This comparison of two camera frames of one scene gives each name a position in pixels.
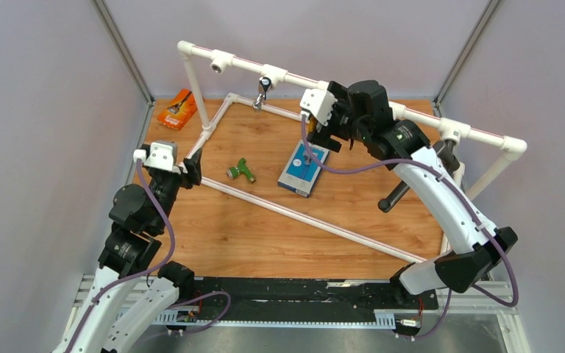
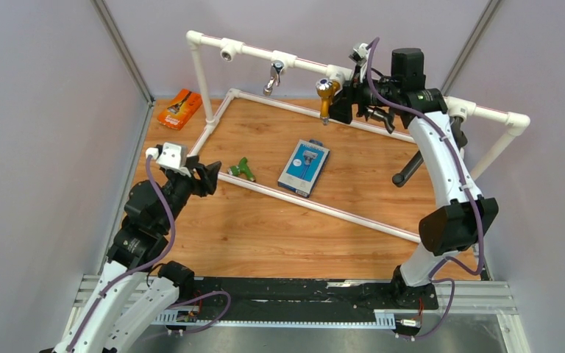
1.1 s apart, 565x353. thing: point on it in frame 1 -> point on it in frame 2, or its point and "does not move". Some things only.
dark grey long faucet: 446,150 -> 461,140
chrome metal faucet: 264,84 -> 276,67
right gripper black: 321,134 -> 343,107
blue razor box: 301,170 does not move
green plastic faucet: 233,172 does not move
